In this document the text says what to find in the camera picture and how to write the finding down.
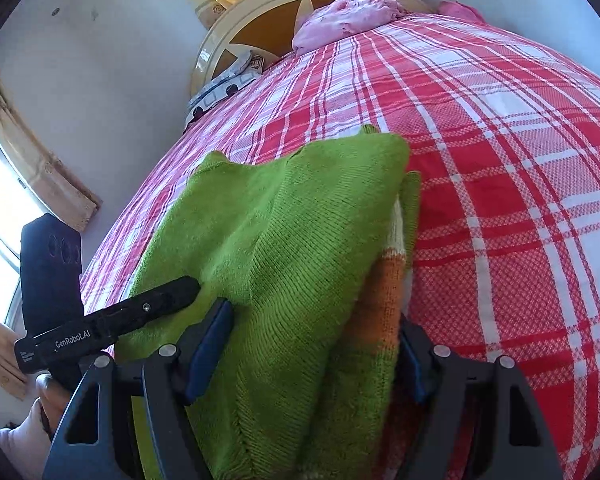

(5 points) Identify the green knitted sweater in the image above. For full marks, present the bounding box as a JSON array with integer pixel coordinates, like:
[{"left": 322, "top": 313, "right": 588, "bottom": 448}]
[{"left": 115, "top": 125, "right": 423, "bottom": 480}]

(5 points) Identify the window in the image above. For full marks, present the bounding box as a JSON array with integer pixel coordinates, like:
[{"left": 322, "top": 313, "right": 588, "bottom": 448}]
[{"left": 0, "top": 110, "right": 47, "bottom": 333}]

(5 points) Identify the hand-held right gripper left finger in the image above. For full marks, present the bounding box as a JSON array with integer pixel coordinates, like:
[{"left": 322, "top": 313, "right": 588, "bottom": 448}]
[{"left": 40, "top": 297, "right": 236, "bottom": 480}]

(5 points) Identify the person's left hand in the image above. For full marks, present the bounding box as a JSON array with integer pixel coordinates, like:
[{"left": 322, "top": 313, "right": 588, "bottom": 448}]
[{"left": 34, "top": 372, "right": 74, "bottom": 435}]

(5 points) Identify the red plaid bed cover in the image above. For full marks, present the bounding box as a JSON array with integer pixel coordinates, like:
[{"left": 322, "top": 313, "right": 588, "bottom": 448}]
[{"left": 80, "top": 12, "right": 600, "bottom": 480}]

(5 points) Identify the pink pillow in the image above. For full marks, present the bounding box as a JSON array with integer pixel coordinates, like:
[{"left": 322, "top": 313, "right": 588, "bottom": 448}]
[{"left": 292, "top": 0, "right": 412, "bottom": 57}]

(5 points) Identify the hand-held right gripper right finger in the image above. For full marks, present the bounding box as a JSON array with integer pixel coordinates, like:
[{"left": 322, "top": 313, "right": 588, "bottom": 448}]
[{"left": 396, "top": 312, "right": 566, "bottom": 480}]

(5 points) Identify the pink cloth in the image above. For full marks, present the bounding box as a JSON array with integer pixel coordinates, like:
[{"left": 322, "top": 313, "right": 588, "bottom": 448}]
[{"left": 437, "top": 0, "right": 487, "bottom": 25}]

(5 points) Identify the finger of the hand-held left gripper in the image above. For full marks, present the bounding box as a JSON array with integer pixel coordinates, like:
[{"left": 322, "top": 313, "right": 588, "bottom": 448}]
[{"left": 85, "top": 275, "right": 202, "bottom": 345}]

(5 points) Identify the cream wooden headboard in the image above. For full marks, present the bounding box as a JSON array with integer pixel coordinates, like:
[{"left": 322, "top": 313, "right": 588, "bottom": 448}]
[{"left": 189, "top": 0, "right": 431, "bottom": 103}]

